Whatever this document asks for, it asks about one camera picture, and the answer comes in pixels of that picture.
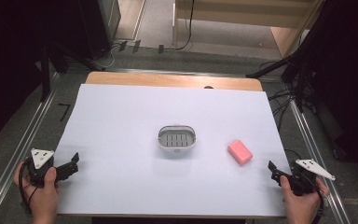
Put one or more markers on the person's right hand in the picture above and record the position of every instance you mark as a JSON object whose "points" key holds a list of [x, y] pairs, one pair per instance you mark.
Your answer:
{"points": [[301, 207]]}

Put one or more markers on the white paper sheet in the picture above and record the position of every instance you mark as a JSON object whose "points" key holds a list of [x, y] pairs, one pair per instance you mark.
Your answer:
{"points": [[136, 174]]}

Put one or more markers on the person's left hand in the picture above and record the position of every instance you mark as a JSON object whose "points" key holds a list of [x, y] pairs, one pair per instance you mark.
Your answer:
{"points": [[42, 199]]}

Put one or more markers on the metal floor rail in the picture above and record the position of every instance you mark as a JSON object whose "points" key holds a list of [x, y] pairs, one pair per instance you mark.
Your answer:
{"points": [[320, 161], [12, 161]]}

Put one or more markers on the light wooden shelf unit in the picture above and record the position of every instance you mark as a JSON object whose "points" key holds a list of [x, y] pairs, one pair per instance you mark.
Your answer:
{"points": [[230, 9]]}

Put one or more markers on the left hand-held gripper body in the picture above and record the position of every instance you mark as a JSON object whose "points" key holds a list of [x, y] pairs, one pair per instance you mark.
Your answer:
{"points": [[40, 161]]}

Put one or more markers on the dark cabinet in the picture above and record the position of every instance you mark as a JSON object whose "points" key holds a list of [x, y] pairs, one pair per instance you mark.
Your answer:
{"points": [[102, 25]]}

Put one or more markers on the pink soap bar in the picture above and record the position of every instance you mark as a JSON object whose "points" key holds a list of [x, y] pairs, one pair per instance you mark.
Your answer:
{"points": [[240, 151]]}

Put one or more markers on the grey slotted soap dish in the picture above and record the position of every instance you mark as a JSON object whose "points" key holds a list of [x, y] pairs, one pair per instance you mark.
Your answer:
{"points": [[176, 140]]}

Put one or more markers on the black tape strip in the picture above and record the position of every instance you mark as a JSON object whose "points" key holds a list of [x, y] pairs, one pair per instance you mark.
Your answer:
{"points": [[161, 49], [136, 46], [122, 45]]}

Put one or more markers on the dark curtain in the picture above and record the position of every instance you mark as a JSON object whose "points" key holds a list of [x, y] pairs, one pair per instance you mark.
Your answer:
{"points": [[9, 62], [351, 77]]}

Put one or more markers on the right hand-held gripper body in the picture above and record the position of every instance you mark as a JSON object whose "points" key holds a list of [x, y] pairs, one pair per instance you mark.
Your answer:
{"points": [[304, 177]]}

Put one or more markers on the black metal stand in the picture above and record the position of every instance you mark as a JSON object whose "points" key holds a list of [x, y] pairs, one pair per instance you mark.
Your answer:
{"points": [[45, 74]]}

